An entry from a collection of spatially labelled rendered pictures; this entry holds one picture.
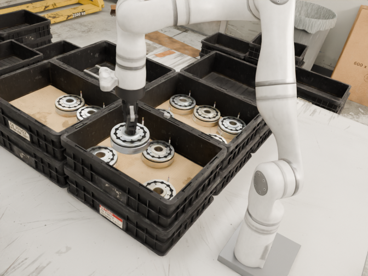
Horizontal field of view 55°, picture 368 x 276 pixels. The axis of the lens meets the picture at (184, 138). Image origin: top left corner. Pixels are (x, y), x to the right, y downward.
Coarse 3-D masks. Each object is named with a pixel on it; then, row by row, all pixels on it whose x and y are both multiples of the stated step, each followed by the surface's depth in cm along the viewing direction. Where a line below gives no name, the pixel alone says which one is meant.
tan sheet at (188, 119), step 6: (168, 102) 140; (168, 108) 137; (174, 114) 134; (192, 114) 136; (180, 120) 131; (186, 120) 132; (192, 120) 132; (192, 126) 129; (198, 126) 130; (204, 126) 130; (216, 126) 131; (204, 132) 128; (210, 132) 128; (216, 132) 128
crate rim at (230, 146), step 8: (176, 72) 140; (160, 80) 133; (200, 80) 137; (152, 88) 129; (216, 88) 134; (232, 96) 131; (144, 104) 119; (248, 104) 129; (256, 104) 128; (160, 112) 116; (176, 120) 114; (256, 120) 119; (192, 128) 111; (248, 128) 115; (208, 136) 109; (240, 136) 111; (224, 144) 107; (232, 144) 107
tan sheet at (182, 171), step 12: (108, 144) 116; (120, 156) 112; (132, 156) 112; (180, 156) 115; (120, 168) 107; (132, 168) 108; (144, 168) 109; (156, 168) 109; (168, 168) 110; (180, 168) 111; (192, 168) 111; (144, 180) 105; (180, 180) 106
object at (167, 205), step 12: (144, 108) 117; (168, 120) 113; (72, 132) 102; (192, 132) 110; (72, 144) 98; (216, 144) 106; (84, 156) 96; (96, 156) 96; (216, 156) 102; (108, 168) 92; (204, 168) 97; (120, 180) 92; (132, 180) 90; (192, 180) 93; (144, 192) 88; (180, 192) 89; (156, 204) 88; (168, 204) 85
